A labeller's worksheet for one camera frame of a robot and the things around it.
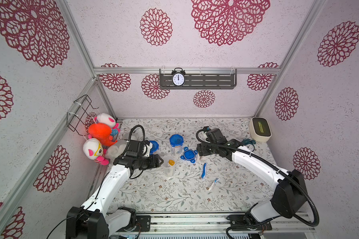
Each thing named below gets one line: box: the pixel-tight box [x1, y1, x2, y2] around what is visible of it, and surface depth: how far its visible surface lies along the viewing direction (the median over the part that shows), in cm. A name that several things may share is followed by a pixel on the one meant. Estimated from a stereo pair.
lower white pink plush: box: [83, 137, 109, 166], surface depth 82 cm
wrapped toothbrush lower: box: [208, 177, 221, 192], surface depth 87 cm
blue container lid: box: [149, 140, 160, 155], surface depth 89 cm
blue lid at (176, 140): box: [169, 133, 184, 147], surface depth 93 cm
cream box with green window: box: [249, 116, 273, 143], surface depth 108 cm
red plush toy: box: [88, 122, 118, 147], surface depth 90 cm
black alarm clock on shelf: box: [171, 67, 186, 87], surface depth 92 cm
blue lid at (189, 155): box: [179, 146, 198, 164], surface depth 101 cm
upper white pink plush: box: [94, 113, 116, 128], surface depth 96 cm
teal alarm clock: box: [241, 138, 257, 151], surface depth 99 cm
